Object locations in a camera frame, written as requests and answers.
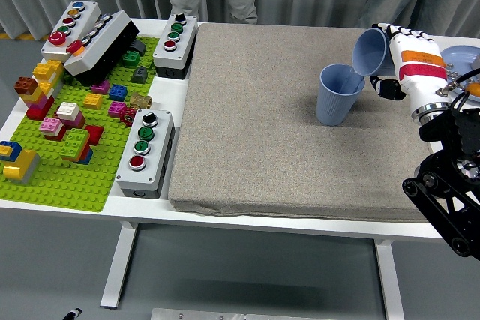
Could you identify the grey four-button control box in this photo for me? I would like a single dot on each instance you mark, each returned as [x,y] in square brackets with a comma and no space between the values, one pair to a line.
[180,48]
[155,159]

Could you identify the blue plate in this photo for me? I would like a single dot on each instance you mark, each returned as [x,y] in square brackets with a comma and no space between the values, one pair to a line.
[461,55]

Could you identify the green toy brick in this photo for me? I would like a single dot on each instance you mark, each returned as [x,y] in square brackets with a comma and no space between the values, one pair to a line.
[131,57]
[75,142]

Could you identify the pink toy brick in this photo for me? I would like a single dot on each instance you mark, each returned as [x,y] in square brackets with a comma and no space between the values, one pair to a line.
[51,126]

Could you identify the white table leg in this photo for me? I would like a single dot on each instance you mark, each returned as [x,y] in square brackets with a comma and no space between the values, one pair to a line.
[116,267]
[388,282]

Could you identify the grey five-button control box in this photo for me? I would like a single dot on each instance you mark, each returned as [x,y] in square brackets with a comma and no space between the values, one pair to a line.
[80,24]

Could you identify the grey block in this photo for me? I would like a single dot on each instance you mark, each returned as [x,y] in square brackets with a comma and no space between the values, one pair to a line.
[476,63]

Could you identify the red toy brick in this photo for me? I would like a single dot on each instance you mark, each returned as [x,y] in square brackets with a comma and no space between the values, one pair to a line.
[37,112]
[95,134]

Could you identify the magenta toy brick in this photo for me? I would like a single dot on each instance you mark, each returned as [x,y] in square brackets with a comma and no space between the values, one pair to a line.
[75,122]
[116,109]
[100,87]

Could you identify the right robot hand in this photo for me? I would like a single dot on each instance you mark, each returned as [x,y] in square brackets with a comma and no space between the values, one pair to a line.
[420,69]

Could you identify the brass valve fitting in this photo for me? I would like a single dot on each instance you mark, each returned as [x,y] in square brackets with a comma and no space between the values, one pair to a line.
[140,100]

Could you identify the blue ribbed cup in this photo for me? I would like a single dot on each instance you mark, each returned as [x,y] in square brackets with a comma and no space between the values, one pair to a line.
[369,50]
[333,110]

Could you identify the small metal nut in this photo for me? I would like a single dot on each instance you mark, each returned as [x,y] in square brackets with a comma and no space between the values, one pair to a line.
[452,74]

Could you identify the white toy brick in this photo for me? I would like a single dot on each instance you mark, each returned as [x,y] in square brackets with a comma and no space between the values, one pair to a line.
[68,109]

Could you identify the dark grey sloped brick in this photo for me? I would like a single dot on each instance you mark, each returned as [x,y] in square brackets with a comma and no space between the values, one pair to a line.
[139,75]

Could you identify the long grey black control box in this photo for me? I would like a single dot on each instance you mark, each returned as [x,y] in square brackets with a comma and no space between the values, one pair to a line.
[108,39]

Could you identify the yellow grey toy brick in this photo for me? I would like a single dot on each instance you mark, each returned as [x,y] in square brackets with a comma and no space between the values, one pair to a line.
[20,166]

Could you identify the orange fruit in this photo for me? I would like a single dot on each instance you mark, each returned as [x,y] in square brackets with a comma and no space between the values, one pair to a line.
[474,88]

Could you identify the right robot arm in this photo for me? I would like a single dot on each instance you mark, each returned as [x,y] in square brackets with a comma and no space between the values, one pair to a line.
[461,129]

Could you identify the grey-brown cushion mat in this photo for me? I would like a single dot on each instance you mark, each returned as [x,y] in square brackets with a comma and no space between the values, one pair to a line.
[262,129]

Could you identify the red valve handwheel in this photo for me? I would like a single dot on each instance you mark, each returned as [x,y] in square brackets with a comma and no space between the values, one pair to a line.
[128,114]

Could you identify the green brick baseplate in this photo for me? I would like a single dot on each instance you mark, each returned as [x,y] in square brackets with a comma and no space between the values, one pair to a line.
[67,189]

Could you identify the blue toy brick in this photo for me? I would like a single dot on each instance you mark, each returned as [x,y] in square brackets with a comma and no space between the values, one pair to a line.
[9,147]
[118,92]

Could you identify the brown toy brick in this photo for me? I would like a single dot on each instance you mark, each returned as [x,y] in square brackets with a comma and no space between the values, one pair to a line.
[25,85]

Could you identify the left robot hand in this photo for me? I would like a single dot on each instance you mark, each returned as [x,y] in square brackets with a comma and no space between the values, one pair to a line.
[72,313]

